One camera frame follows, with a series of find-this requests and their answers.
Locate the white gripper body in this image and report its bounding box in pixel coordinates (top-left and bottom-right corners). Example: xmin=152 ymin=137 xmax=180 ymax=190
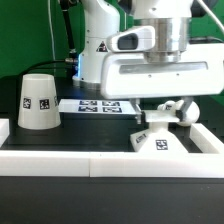
xmin=101 ymin=52 xmax=224 ymax=99

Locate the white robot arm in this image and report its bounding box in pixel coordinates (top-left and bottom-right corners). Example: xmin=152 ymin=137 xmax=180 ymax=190
xmin=73 ymin=0 xmax=224 ymax=121

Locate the black cable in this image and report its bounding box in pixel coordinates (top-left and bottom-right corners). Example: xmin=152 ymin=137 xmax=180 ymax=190
xmin=19 ymin=0 xmax=79 ymax=76

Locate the white lamp bulb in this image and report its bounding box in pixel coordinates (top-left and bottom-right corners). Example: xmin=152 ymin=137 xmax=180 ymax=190
xmin=157 ymin=100 xmax=200 ymax=127

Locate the white cable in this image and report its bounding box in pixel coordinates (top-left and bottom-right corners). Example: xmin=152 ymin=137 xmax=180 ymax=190
xmin=47 ymin=0 xmax=56 ymax=62

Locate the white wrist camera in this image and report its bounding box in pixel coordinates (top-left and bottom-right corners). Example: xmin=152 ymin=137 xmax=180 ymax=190
xmin=106 ymin=26 xmax=156 ymax=53

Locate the white lamp base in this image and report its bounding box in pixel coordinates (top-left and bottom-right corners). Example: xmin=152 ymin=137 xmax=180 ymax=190
xmin=130 ymin=110 xmax=188 ymax=154

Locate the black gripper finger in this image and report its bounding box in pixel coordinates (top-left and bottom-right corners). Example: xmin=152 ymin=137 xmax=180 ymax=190
xmin=130 ymin=99 xmax=145 ymax=124
xmin=175 ymin=96 xmax=193 ymax=121

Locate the white fiducial marker sheet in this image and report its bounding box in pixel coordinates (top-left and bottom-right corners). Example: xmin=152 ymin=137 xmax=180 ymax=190
xmin=59 ymin=99 xmax=135 ymax=115

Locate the white table border frame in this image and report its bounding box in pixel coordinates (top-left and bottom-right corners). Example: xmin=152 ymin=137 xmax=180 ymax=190
xmin=0 ymin=119 xmax=224 ymax=178

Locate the white lamp shade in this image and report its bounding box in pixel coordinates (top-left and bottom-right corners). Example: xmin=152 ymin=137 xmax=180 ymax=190
xmin=18 ymin=74 xmax=61 ymax=130

